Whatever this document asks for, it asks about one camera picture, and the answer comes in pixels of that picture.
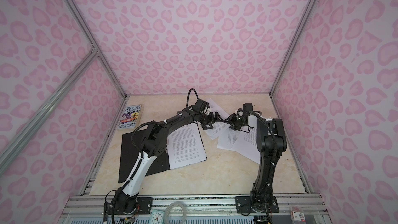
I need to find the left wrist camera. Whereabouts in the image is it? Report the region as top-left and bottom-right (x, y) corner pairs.
(192, 99), (209, 113)

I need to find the printed paper sheet corner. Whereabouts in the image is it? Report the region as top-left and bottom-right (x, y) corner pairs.
(205, 99), (230, 140)

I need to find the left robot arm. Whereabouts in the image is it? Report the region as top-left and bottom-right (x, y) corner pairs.
(107, 107), (224, 215)

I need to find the grey and black file folder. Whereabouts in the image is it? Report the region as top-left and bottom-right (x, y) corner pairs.
(118, 133), (171, 183)

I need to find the aluminium corner post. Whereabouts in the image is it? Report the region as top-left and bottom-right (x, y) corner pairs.
(269, 0), (319, 98)
(63, 0), (127, 99)

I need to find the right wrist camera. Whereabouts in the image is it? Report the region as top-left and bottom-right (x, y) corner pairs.
(236, 103), (254, 118)

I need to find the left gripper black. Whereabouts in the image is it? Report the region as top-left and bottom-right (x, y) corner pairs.
(198, 111), (224, 130)

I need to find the colourful paperback book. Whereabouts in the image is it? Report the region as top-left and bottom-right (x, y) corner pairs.
(117, 105), (142, 130)

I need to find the aluminium corner post right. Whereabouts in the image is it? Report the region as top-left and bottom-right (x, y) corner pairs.
(269, 0), (319, 98)

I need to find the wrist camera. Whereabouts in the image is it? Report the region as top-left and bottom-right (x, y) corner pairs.
(236, 103), (254, 118)
(192, 99), (209, 113)

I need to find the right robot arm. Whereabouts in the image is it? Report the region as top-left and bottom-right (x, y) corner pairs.
(227, 111), (287, 216)

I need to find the aluminium diagonal frame bar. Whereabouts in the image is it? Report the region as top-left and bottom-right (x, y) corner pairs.
(1, 48), (97, 175)

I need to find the aluminium corner post left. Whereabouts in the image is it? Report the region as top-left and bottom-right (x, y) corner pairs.
(63, 0), (127, 99)

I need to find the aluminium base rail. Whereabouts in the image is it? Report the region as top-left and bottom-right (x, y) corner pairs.
(58, 194), (332, 224)

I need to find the red white label box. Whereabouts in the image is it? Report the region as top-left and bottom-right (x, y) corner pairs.
(290, 206), (306, 224)

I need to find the clear tube loop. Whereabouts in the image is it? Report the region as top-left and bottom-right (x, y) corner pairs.
(163, 201), (187, 224)

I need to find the small teal clock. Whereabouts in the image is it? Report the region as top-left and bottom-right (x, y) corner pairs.
(149, 209), (164, 224)

